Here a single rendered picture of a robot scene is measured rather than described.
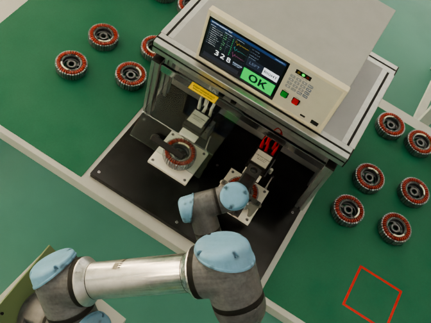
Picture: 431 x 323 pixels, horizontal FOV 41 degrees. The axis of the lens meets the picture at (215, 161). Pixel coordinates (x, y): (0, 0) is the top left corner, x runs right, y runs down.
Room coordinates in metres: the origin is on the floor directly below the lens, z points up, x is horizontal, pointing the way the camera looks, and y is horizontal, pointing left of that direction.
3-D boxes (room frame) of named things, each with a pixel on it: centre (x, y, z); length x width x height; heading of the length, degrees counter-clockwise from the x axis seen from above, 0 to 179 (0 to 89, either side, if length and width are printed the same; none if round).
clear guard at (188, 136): (1.01, 0.11, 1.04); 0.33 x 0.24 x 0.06; 169
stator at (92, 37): (1.36, 0.56, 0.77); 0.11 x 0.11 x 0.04
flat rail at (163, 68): (1.08, -0.02, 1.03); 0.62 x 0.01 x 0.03; 79
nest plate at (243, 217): (0.96, -0.12, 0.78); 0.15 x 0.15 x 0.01; 79
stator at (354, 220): (1.08, -0.49, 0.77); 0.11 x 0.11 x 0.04
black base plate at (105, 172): (1.00, 0.00, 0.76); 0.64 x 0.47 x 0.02; 79
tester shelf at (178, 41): (1.30, -0.06, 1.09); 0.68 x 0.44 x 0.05; 79
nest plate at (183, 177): (1.01, 0.12, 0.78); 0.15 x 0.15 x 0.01; 79
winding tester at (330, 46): (1.30, -0.07, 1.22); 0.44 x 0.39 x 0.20; 79
